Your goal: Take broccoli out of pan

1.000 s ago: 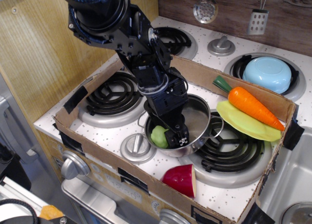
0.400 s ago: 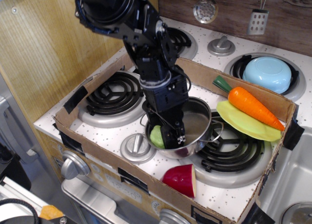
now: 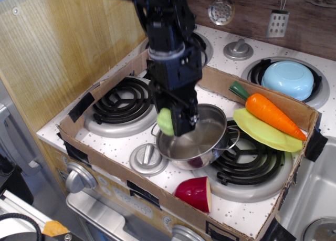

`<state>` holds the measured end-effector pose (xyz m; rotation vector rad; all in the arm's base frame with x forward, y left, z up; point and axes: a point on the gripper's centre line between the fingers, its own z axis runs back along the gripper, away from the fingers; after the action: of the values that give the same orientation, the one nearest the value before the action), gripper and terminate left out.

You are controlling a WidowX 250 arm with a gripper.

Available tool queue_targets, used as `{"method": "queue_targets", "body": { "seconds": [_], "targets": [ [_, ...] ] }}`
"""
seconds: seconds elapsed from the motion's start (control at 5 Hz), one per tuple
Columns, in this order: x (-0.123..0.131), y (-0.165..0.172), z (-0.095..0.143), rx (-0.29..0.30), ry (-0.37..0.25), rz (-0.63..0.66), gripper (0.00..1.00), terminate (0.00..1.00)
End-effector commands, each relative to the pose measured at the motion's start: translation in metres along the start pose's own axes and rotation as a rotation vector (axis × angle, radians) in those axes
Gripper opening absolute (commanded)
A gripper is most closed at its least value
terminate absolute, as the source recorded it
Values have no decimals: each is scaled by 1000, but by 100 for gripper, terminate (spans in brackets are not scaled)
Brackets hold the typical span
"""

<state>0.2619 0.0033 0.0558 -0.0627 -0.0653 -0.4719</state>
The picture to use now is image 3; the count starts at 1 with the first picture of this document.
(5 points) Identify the yellow-green toy leaf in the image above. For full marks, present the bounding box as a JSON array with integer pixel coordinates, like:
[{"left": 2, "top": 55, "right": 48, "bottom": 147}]
[{"left": 233, "top": 108, "right": 303, "bottom": 152}]

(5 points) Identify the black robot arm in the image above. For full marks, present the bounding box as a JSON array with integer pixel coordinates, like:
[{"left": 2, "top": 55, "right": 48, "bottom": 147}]
[{"left": 129, "top": 0, "right": 204, "bottom": 137}]

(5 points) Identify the hanging steel spatula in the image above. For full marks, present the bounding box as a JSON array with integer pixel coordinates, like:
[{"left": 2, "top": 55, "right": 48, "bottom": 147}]
[{"left": 266, "top": 0, "right": 290, "bottom": 38}]

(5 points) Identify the hanging steel skimmer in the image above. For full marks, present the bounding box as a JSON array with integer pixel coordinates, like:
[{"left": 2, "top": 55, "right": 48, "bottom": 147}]
[{"left": 208, "top": 0, "right": 236, "bottom": 26}]

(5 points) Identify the silver front stovetop knob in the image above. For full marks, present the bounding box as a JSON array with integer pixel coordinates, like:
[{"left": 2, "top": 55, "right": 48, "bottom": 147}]
[{"left": 129, "top": 143, "right": 169, "bottom": 177}]

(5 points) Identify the front right coil burner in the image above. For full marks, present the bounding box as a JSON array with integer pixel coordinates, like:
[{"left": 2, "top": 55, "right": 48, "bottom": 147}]
[{"left": 192, "top": 119, "right": 294, "bottom": 203}]

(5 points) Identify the front left coil burner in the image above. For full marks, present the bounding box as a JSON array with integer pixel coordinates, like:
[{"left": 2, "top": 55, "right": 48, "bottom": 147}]
[{"left": 85, "top": 76, "right": 157, "bottom": 138}]

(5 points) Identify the small steel pot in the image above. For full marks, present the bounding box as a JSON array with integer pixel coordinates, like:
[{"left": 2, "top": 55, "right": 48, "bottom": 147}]
[{"left": 155, "top": 104, "right": 240, "bottom": 170}]

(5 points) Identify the green toy broccoli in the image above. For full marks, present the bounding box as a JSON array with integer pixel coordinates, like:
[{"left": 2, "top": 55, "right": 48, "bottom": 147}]
[{"left": 156, "top": 108, "right": 174, "bottom": 136}]

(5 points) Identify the silver oven door handle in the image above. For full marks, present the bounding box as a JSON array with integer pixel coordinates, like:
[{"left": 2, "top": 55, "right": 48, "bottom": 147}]
[{"left": 66, "top": 192, "right": 170, "bottom": 240}]

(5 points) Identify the silver back stovetop knob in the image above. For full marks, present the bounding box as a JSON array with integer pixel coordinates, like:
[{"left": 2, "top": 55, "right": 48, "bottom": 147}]
[{"left": 223, "top": 38, "right": 254, "bottom": 61}]

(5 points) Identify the orange toy carrot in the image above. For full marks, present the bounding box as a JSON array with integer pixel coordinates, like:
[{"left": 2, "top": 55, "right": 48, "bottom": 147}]
[{"left": 229, "top": 81, "right": 307, "bottom": 141}]

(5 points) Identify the black cable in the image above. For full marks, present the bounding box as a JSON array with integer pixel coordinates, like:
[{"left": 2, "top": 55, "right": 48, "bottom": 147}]
[{"left": 0, "top": 213, "right": 43, "bottom": 241}]

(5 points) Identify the silver stovetop knob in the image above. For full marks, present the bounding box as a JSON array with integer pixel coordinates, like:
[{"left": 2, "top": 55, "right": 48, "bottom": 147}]
[
  {"left": 223, "top": 38, "right": 254, "bottom": 61},
  {"left": 129, "top": 143, "right": 169, "bottom": 177}
]

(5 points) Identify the light blue bowl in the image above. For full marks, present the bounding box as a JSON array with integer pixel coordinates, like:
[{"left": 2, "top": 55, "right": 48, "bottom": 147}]
[{"left": 261, "top": 60, "right": 314, "bottom": 101}]

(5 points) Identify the back right coil burner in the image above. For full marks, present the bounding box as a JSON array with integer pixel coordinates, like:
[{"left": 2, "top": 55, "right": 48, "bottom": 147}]
[{"left": 241, "top": 57, "right": 330, "bottom": 109}]

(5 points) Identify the steel sink basin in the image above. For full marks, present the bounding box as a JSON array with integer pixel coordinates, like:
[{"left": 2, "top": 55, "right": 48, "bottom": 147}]
[{"left": 279, "top": 137, "right": 335, "bottom": 240}]

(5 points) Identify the red toy apple half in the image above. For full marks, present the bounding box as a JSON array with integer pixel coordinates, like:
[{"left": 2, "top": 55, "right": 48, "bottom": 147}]
[{"left": 173, "top": 176, "right": 212, "bottom": 214}]

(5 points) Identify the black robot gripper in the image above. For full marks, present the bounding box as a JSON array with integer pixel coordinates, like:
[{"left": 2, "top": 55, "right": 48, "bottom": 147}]
[{"left": 147, "top": 59, "right": 202, "bottom": 137}]

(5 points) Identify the silver oven front knob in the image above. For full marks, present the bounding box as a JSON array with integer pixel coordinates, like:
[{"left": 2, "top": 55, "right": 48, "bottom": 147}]
[{"left": 66, "top": 162, "right": 98, "bottom": 193}]

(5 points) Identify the orange tape piece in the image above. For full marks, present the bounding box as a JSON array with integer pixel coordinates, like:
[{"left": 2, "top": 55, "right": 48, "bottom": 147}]
[{"left": 42, "top": 221, "right": 69, "bottom": 237}]

